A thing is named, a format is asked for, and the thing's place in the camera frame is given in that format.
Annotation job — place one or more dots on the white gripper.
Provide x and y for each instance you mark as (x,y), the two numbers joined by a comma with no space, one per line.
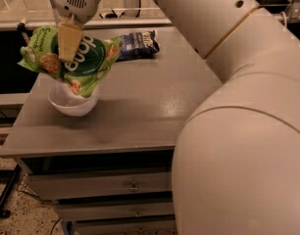
(77,2)

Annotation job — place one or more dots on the green rice chip bag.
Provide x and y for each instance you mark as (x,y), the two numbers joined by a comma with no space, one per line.
(92,62)

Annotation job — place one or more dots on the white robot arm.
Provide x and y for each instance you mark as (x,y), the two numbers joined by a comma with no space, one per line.
(236,165)

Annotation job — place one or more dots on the white bowl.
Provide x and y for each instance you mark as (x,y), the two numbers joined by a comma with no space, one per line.
(63,100)

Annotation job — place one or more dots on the dark blue chip bag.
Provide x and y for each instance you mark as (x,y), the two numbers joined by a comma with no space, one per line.
(139,45)

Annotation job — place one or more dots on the grey drawer cabinet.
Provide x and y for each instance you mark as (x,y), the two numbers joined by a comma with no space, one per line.
(142,108)

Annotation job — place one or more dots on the top grey drawer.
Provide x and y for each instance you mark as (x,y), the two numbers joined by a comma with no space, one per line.
(100,183)

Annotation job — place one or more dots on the grey drawer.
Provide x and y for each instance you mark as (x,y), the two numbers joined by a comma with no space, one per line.
(94,211)
(112,227)
(100,183)

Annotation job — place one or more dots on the black floor stand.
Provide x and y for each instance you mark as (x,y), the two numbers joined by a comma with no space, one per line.
(9,177)

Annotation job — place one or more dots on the middle grey drawer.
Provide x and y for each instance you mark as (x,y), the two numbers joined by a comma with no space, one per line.
(94,211)

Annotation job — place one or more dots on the bottom grey drawer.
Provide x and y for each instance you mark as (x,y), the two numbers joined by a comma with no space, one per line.
(112,227)

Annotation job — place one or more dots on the metal rail frame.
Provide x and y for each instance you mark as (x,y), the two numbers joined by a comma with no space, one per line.
(40,12)

